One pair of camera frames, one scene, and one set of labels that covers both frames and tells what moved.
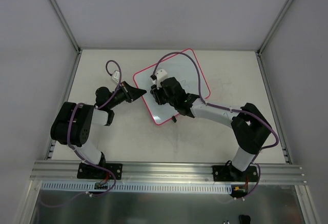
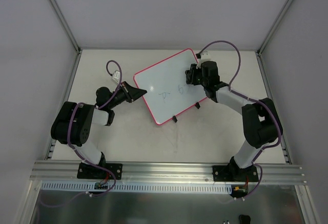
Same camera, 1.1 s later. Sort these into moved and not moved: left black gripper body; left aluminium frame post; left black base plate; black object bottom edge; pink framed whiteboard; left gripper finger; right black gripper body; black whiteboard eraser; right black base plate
Moved: right black gripper body; black whiteboard eraser
Not moved: left gripper finger; left black base plate; right black base plate; black object bottom edge; left aluminium frame post; left black gripper body; pink framed whiteboard
